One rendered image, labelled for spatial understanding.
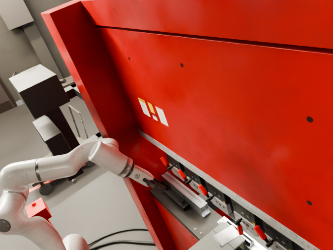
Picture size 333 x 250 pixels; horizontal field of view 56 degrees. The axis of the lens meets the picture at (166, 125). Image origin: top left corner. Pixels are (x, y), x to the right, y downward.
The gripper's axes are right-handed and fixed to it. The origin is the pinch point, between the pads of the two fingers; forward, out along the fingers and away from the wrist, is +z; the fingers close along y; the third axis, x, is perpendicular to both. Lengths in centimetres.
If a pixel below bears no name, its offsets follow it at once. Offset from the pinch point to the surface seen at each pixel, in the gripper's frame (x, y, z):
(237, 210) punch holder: -7.8, 1.0, 43.5
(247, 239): 4, 10, 68
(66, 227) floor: 125, 247, 53
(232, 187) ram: -15.7, -3.2, 31.1
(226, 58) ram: -48, -33, -20
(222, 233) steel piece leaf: 9, 22, 61
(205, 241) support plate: 17, 24, 56
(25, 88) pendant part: -1, 93, -65
